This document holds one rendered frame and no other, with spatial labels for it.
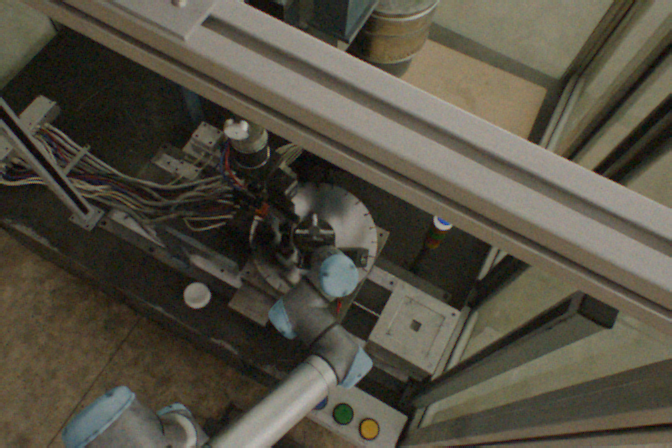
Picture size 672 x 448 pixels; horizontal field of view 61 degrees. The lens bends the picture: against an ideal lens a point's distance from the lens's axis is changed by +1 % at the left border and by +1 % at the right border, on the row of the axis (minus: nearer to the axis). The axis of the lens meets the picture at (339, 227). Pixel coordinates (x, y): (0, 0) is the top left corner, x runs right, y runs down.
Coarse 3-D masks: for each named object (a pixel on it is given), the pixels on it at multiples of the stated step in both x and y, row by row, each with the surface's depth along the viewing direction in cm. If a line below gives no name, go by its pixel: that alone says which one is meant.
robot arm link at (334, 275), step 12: (324, 252) 114; (336, 252) 113; (324, 264) 107; (336, 264) 106; (348, 264) 106; (312, 276) 109; (324, 276) 106; (336, 276) 106; (348, 276) 106; (324, 288) 106; (336, 288) 106; (348, 288) 107
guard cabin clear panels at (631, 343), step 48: (0, 0) 170; (480, 0) 192; (528, 0) 183; (576, 0) 174; (0, 48) 178; (528, 48) 198; (576, 48) 189; (624, 48) 138; (576, 96) 174; (528, 288) 106; (576, 288) 79; (480, 336) 126; (624, 336) 57; (480, 384) 104; (528, 384) 78
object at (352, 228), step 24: (312, 192) 151; (336, 192) 151; (264, 216) 147; (336, 216) 148; (360, 216) 149; (264, 240) 144; (288, 240) 145; (336, 240) 146; (360, 240) 146; (264, 264) 142; (288, 264) 142; (288, 288) 140
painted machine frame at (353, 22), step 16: (320, 0) 118; (336, 0) 115; (352, 0) 120; (368, 0) 127; (288, 16) 184; (320, 16) 122; (336, 16) 119; (352, 16) 123; (368, 16) 127; (304, 32) 195; (320, 32) 126; (336, 32) 123; (352, 32) 124; (336, 48) 128; (176, 96) 163; (192, 96) 164; (192, 112) 169; (192, 128) 176
